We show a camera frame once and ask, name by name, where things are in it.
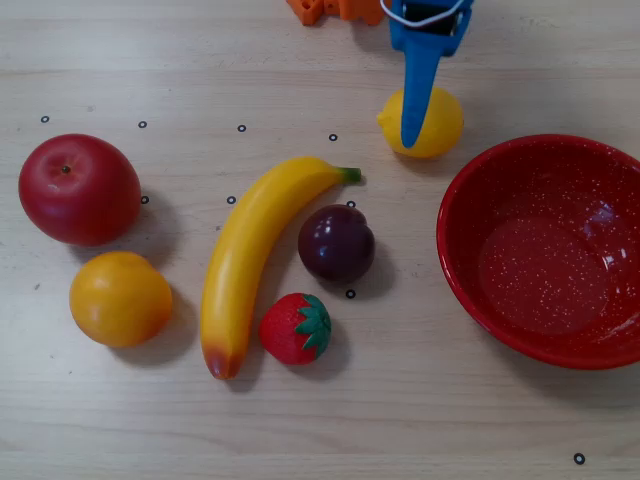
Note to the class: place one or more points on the blue gripper, black motor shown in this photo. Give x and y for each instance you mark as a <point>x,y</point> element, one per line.
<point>419,65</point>

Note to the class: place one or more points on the yellow plastic lemon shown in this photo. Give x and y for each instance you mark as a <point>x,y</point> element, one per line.
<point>444,125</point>

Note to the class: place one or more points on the red speckled bowl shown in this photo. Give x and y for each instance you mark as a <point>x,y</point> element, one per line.
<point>525,200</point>

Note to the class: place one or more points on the dark purple plastic plum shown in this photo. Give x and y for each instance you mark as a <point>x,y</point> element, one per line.
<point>336,245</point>

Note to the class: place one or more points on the yellow plastic banana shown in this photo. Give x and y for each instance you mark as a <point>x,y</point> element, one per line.
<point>245,255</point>

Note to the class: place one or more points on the red plastic strawberry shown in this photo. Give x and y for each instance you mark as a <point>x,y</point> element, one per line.
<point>282,330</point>

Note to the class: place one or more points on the red plastic apple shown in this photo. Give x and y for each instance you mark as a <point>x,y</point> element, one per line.
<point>80,195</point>

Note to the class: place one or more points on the plastic orange fruit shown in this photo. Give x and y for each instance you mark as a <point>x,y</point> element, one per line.
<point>120,300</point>

